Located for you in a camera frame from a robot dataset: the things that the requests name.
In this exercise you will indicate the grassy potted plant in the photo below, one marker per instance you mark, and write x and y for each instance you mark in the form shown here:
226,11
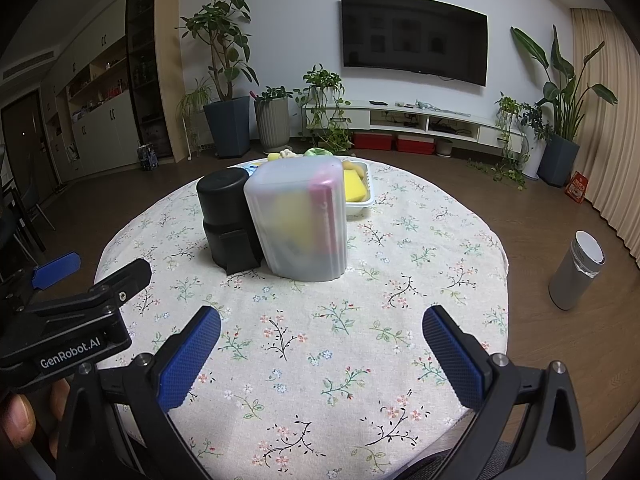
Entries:
195,102

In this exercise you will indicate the grey cylinder bin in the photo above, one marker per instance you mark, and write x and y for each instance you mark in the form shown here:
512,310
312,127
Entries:
575,275

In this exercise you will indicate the beige curtain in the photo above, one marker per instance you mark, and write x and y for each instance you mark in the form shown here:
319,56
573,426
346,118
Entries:
610,135

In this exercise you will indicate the plant in white ribbed pot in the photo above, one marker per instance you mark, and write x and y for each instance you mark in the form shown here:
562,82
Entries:
272,125

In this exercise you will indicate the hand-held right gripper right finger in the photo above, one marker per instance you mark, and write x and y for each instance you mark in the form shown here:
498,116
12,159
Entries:
452,360

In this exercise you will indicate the dark wooden door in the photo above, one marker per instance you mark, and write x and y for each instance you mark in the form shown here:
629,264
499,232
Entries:
25,145

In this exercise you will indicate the light blue tissue pack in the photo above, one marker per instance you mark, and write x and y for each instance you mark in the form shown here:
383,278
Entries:
251,166

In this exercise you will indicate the red bag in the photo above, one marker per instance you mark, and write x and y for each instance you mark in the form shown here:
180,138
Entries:
576,187

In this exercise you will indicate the white wall cabinet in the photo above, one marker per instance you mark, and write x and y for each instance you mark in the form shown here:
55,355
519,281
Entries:
105,130

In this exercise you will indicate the person's left hand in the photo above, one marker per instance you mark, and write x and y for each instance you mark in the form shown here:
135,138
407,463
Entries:
17,420

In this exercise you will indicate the red storage box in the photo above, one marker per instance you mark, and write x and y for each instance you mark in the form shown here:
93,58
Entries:
415,144
372,141

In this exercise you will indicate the long yellow sponge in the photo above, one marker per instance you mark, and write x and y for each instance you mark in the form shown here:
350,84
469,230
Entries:
274,156

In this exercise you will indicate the yellow block sponge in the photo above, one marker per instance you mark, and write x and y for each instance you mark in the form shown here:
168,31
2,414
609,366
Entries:
355,185

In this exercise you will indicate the large-leaf potted plant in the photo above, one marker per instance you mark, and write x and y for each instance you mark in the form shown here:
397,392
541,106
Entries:
557,160

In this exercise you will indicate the dark glass cabinet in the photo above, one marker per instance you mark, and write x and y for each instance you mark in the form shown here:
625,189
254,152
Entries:
145,60

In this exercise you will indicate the wall television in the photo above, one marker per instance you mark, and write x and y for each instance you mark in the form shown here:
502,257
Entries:
415,35

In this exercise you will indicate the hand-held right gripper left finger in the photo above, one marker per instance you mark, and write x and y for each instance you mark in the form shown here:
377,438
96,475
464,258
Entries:
190,360

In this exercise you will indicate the black cylinder container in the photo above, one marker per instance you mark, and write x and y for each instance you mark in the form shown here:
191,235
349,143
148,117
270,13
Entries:
225,220

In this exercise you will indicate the small white pot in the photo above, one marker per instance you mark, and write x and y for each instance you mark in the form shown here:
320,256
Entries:
443,147

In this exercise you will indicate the translucent plastic container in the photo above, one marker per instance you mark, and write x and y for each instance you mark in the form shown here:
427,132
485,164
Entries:
295,220

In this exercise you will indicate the white television cabinet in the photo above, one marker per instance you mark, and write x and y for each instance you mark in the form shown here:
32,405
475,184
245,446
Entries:
450,117

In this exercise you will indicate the trailing vine plant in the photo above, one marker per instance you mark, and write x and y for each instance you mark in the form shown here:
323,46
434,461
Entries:
322,85

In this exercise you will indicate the tall potted tree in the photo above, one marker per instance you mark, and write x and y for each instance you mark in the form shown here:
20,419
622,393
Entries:
227,127

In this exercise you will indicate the vine plant in white pot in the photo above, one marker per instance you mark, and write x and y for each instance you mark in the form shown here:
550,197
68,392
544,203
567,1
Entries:
507,110

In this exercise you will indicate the dark chair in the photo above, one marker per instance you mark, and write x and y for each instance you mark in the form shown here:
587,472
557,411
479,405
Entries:
20,230

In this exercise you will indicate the tan gourd makeup sponge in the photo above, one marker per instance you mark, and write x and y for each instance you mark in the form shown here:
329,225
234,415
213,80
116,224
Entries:
351,164

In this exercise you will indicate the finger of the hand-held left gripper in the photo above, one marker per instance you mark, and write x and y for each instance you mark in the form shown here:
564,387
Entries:
125,280
55,270

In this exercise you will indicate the green cloth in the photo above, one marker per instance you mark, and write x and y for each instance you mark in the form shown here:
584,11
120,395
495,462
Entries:
317,151

